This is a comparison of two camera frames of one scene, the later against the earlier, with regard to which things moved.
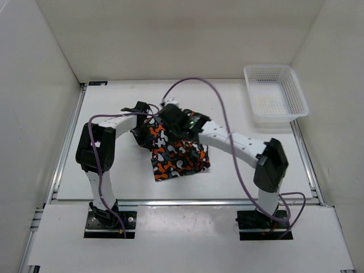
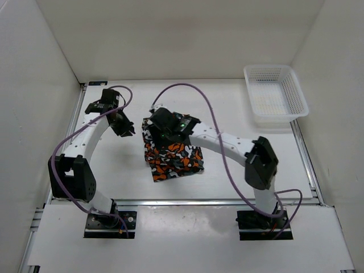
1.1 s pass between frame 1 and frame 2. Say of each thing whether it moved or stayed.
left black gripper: moved
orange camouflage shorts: stayed
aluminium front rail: stayed
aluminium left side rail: stayed
